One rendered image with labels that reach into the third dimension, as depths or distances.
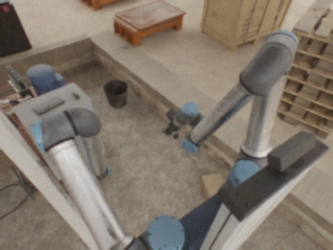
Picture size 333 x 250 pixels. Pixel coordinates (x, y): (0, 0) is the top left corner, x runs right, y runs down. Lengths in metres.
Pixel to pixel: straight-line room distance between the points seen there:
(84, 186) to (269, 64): 0.77
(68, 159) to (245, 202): 0.65
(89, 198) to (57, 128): 0.29
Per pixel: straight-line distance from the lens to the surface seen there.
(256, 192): 0.60
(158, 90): 3.08
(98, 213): 0.95
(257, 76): 0.83
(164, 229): 1.00
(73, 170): 0.96
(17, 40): 4.11
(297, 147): 0.60
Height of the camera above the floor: 2.28
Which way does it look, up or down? 48 degrees down
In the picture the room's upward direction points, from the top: 4 degrees clockwise
